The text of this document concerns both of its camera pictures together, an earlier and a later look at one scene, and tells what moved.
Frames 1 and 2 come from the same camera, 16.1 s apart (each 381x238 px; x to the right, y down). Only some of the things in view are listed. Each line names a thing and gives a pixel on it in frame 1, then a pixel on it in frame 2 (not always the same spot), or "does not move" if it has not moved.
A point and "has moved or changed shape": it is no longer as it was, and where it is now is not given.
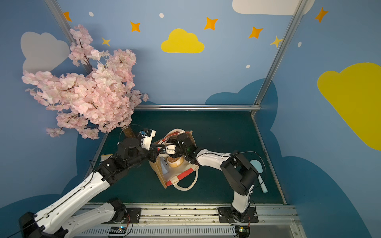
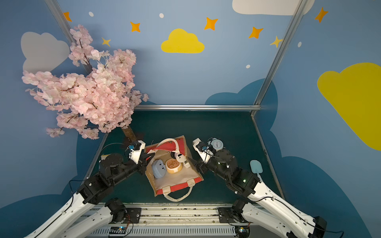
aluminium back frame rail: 199,107 does not move
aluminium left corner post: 55,9 does not move
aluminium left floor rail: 97,154 does not move
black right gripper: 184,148 → 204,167
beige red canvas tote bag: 169,169 has moved or changed shape
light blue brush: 258,166 does not move
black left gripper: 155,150 → 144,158
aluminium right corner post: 297,9 does not move
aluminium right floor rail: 269,160 does not move
